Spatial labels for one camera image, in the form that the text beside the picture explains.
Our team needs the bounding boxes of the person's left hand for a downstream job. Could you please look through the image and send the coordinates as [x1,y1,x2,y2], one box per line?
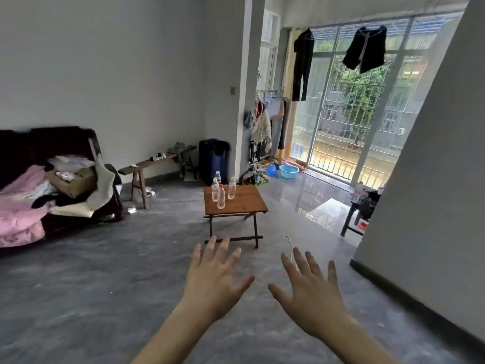
[182,236,255,323]

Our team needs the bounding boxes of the person's right hand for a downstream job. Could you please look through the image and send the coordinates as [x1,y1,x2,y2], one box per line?
[268,247,357,338]

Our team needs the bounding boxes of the person's left forearm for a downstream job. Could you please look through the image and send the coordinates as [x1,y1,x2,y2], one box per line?
[131,301,220,364]

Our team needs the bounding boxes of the person's right forearm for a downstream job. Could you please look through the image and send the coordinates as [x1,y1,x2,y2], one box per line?
[320,316,403,364]

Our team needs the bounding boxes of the white clothes hanger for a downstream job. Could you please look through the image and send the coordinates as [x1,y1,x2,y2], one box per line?
[282,235,300,272]

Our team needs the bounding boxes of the wooden folding table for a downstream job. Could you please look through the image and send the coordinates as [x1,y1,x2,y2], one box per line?
[203,184,269,249]

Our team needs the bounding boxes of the black stool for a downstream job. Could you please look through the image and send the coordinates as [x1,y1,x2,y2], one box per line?
[340,199,370,238]

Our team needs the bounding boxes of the black bag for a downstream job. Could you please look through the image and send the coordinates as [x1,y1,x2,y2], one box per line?
[358,189,383,221]

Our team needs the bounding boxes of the pile of shoes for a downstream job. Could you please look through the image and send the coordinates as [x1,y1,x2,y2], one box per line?
[242,165,272,186]

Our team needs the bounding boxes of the dark blue suitcase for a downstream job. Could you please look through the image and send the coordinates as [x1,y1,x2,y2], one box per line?
[199,139,230,186]

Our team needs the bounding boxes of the grey backpack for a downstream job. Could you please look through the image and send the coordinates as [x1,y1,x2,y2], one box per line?
[167,142,198,181]

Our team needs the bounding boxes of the long wooden bench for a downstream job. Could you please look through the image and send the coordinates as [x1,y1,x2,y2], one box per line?
[118,153,179,210]

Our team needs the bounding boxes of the white cloth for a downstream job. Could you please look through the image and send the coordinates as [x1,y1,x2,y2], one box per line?
[49,138,115,219]

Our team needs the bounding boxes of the clothes rack with clothes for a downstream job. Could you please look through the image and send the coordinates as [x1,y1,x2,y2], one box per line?
[244,89,291,164]

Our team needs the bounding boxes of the cardboard box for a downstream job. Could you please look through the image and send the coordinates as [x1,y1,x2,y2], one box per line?
[45,167,98,199]

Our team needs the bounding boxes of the glass sliding door with grille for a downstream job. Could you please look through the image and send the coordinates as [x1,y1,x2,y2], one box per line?
[291,10,466,191]

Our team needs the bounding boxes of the clear plastic bags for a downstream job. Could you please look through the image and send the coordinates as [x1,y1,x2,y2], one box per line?
[47,155,95,181]

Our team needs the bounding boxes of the pink blanket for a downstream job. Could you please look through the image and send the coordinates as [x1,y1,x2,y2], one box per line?
[0,165,52,249]

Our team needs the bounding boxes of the hanging black trousers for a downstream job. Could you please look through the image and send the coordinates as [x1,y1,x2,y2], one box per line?
[292,29,315,102]

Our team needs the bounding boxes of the side window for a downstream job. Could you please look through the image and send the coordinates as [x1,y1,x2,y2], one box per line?
[260,8,282,92]

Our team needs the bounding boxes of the black sofa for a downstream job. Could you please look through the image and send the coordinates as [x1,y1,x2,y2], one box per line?
[0,126,124,255]

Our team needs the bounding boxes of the hanging black shorts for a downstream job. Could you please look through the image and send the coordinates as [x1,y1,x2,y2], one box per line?
[343,26,388,75]

